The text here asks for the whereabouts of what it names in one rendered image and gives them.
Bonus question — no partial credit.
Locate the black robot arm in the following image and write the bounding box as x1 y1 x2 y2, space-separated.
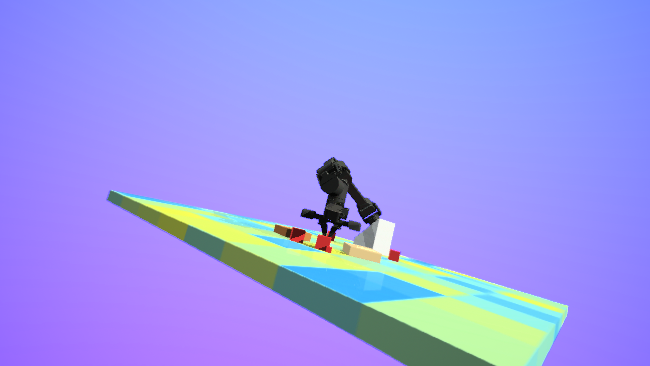
316 157 382 225

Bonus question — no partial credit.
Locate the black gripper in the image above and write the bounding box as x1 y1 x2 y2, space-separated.
300 196 361 237

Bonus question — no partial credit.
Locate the orange block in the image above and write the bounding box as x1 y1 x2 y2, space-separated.
273 224 312 242

